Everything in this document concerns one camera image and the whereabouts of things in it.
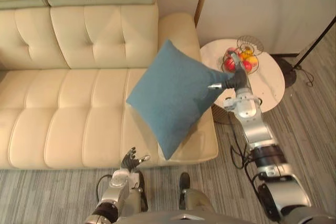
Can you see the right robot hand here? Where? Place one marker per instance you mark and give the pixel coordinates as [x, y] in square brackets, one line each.
[239, 78]

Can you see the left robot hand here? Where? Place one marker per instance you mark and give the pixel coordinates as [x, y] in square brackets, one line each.
[129, 162]

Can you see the blue square fabric cushion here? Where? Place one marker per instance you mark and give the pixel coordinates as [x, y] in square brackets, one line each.
[170, 90]

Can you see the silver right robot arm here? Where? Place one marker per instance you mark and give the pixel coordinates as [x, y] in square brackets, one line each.
[257, 132]

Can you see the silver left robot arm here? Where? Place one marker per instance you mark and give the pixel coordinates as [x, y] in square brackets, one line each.
[115, 195]

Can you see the red apple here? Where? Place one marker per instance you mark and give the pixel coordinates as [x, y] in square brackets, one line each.
[229, 64]
[247, 65]

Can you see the yellow fruit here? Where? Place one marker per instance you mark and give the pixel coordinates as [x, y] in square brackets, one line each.
[253, 60]

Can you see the orange fruit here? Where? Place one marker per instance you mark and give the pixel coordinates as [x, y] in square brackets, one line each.
[246, 54]

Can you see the dark left robot foot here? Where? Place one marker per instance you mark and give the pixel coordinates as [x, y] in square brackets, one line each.
[143, 187]

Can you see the dark robot foot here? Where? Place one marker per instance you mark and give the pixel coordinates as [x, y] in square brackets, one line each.
[185, 179]
[143, 187]

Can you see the pink peach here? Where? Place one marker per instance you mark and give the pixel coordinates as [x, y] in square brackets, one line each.
[232, 49]

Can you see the round white marble side table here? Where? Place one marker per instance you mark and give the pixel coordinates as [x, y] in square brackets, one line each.
[267, 87]

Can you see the black floor lamp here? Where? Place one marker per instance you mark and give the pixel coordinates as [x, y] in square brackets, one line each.
[284, 72]

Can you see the dark right robot foot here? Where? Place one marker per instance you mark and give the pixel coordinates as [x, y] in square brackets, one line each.
[185, 179]

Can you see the silver robot torso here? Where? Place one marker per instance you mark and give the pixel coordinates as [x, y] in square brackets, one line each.
[189, 217]

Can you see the cream leather tufted sofa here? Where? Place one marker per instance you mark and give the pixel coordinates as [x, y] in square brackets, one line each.
[65, 103]

